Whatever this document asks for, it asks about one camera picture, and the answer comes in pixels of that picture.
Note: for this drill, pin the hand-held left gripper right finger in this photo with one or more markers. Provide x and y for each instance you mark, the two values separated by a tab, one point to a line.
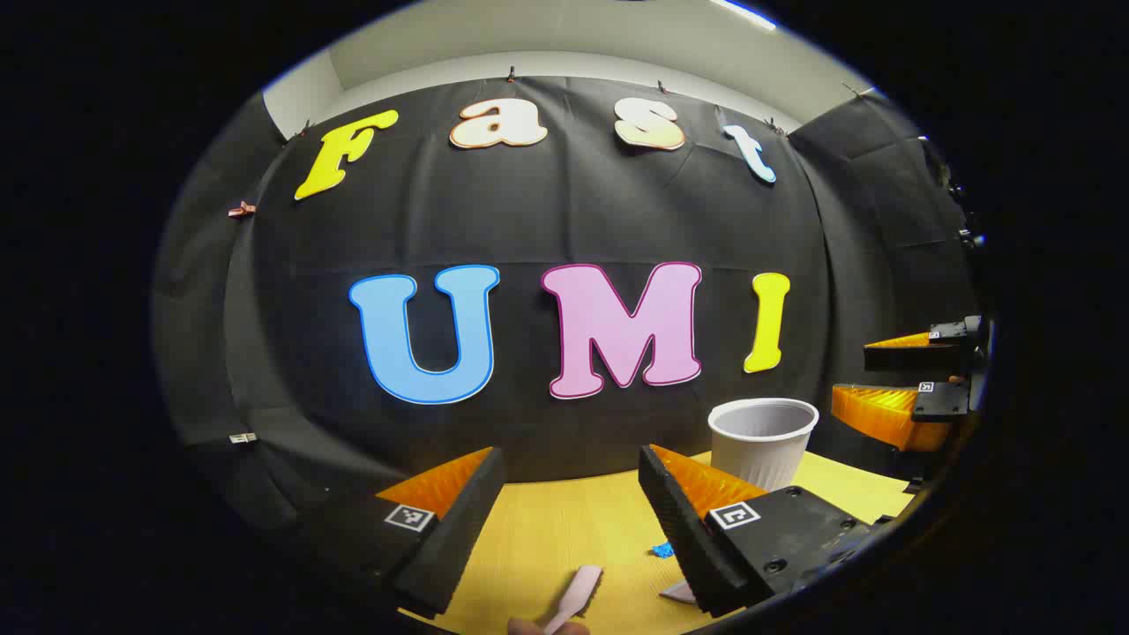
684	538

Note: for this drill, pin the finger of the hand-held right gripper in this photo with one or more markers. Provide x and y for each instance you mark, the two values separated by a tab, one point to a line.
908	357
882	414

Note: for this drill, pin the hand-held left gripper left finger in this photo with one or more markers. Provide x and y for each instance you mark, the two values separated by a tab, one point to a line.
459	538

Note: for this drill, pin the blue paper trash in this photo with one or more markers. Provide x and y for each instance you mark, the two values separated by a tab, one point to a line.
662	550

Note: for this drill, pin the grey plastic dustpan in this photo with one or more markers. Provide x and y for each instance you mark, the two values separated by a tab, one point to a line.
679	593

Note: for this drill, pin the small grey broom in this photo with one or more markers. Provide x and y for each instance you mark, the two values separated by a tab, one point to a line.
578	593

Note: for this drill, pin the grey ribbed garbage bin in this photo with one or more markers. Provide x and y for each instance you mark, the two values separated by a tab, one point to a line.
763	441

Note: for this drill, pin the yellow wooden desktop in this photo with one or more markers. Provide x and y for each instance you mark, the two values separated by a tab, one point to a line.
547	529

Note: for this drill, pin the white cloth clip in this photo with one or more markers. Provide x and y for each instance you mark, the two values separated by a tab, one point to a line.
242	437

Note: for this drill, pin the black backdrop cloth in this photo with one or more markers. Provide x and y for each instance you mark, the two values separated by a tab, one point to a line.
564	220

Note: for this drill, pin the copper cloth clip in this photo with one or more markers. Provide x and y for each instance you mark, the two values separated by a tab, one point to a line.
240	210

